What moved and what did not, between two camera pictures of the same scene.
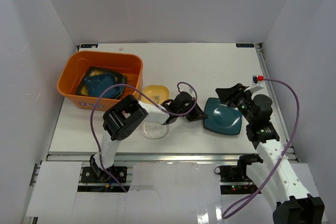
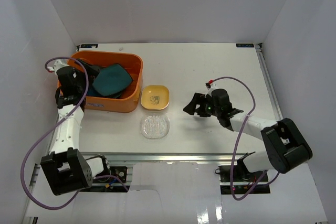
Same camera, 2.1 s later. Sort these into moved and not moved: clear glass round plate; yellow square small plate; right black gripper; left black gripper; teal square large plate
Moved: right black gripper; left black gripper; teal square large plate
Not moved: clear glass round plate; yellow square small plate
